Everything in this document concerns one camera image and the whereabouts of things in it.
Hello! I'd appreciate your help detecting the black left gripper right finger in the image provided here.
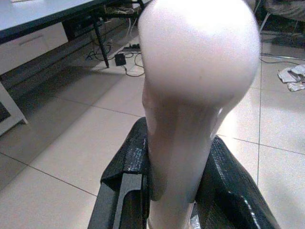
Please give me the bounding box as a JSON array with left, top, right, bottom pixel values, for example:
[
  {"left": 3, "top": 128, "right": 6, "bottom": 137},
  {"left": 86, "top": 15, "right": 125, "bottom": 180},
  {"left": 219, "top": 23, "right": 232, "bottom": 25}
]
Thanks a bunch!
[{"left": 190, "top": 135, "right": 282, "bottom": 229}]

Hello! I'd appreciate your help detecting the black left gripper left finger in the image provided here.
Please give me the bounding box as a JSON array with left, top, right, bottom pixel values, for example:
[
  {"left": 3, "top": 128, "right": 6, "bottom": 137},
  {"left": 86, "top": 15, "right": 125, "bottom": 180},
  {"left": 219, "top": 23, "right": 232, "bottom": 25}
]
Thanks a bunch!
[{"left": 87, "top": 116, "right": 153, "bottom": 229}]

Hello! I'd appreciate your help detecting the black power adapter box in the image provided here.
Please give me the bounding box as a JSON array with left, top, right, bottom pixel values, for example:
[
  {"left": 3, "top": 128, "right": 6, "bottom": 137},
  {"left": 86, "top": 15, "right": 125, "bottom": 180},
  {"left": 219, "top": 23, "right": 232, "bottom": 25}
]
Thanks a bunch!
[{"left": 114, "top": 53, "right": 126, "bottom": 67}]

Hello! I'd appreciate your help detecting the black power strip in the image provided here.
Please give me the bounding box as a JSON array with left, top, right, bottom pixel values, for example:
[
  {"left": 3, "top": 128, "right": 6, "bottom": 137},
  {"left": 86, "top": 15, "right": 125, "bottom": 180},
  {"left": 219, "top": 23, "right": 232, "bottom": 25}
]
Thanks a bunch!
[{"left": 122, "top": 43, "right": 141, "bottom": 51}]

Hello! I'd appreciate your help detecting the crumpled paper scrap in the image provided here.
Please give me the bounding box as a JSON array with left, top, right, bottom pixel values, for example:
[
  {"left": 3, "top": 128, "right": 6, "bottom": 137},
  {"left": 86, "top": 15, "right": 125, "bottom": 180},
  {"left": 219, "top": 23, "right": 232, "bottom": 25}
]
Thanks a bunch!
[{"left": 277, "top": 64, "right": 305, "bottom": 93}]

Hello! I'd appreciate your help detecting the black desk leg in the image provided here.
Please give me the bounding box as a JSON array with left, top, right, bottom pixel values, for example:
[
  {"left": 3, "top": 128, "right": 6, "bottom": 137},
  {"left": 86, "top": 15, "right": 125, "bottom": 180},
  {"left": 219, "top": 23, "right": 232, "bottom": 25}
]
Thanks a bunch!
[{"left": 91, "top": 15, "right": 110, "bottom": 69}]

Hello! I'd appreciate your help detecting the white drawer cabinet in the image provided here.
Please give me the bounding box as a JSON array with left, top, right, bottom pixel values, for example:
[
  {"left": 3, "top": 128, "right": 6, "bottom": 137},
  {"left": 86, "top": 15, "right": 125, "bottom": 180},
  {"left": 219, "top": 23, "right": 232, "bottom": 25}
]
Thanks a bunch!
[{"left": 0, "top": 22, "right": 70, "bottom": 76}]

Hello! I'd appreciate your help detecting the white desk with dark edge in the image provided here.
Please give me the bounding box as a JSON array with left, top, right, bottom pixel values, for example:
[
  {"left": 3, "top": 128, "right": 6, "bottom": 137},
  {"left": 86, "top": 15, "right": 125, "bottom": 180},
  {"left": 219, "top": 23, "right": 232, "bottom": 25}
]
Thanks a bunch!
[{"left": 0, "top": 0, "right": 131, "bottom": 45}]

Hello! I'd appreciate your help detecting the black cable on floor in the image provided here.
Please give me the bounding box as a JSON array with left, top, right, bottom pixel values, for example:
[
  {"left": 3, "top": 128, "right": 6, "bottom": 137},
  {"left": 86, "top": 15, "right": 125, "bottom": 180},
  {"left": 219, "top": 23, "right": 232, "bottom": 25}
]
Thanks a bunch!
[{"left": 122, "top": 51, "right": 146, "bottom": 77}]

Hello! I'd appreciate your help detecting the metal chair frame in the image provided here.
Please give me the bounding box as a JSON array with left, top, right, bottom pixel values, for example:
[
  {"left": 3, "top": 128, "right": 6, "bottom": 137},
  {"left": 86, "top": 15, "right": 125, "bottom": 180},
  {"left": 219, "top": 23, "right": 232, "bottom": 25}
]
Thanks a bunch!
[{"left": 258, "top": 0, "right": 305, "bottom": 62}]

